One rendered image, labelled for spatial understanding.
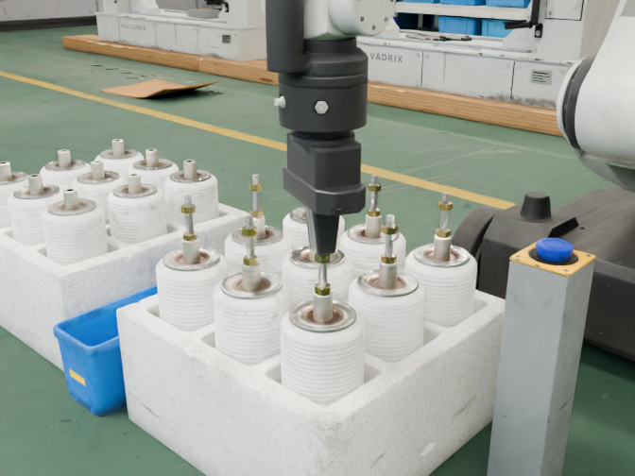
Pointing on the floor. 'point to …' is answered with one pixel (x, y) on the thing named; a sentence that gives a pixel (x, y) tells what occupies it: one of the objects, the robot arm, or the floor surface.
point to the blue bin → (95, 355)
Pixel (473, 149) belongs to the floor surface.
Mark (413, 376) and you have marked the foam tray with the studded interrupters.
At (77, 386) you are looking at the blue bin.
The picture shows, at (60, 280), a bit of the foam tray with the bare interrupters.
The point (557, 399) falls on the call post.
